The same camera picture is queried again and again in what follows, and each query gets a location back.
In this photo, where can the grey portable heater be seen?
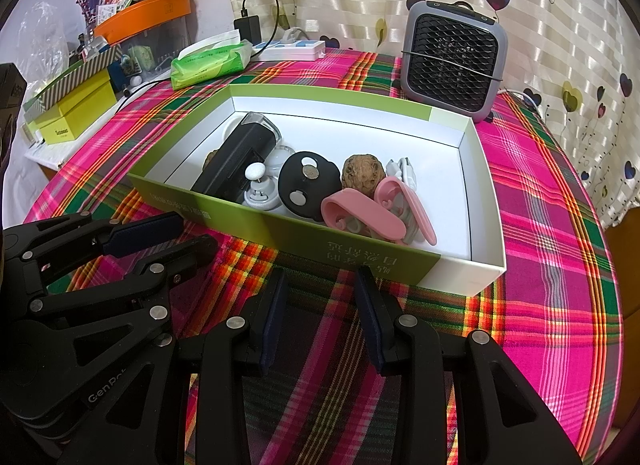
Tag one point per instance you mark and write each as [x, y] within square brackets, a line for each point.
[450, 60]

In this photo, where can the small clear plastic jar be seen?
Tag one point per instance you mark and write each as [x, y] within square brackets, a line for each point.
[277, 160]

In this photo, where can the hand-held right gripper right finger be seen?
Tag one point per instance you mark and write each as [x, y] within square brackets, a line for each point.
[370, 325]

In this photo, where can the white suction knob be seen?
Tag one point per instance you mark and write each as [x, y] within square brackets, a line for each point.
[260, 197]

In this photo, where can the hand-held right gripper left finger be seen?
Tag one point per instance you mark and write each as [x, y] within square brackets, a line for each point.
[272, 325]

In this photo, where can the green white cardboard box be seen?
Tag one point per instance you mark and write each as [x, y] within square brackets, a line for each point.
[440, 185]

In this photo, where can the green striped box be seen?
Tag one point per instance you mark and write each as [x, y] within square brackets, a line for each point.
[65, 82]

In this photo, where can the black rectangular device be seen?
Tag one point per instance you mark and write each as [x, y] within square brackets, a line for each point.
[235, 160]

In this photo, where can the white clip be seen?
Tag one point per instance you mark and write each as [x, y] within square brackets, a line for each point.
[407, 170]

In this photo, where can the pink green plaid tablecloth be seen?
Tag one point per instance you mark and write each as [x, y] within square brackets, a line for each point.
[540, 195]

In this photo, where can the colourful paper cards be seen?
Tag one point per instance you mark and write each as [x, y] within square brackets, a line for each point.
[115, 2]

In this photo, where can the green tissue pack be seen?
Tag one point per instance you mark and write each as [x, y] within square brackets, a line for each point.
[210, 65]

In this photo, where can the orange lidded clear bin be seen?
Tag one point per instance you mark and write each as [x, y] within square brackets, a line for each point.
[145, 12]

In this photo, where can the white blue power strip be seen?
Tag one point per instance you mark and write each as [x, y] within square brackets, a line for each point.
[295, 50]

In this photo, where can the black charger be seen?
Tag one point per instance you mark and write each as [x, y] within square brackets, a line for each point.
[247, 27]

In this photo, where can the clear plastic bag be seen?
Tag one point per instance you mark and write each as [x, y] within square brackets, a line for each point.
[45, 35]

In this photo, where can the brown walnut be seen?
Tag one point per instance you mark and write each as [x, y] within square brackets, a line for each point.
[362, 172]
[211, 159]

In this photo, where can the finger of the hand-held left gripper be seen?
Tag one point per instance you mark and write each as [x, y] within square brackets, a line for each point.
[190, 252]
[145, 232]

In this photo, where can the yellow cardboard box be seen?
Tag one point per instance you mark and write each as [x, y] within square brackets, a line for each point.
[75, 115]

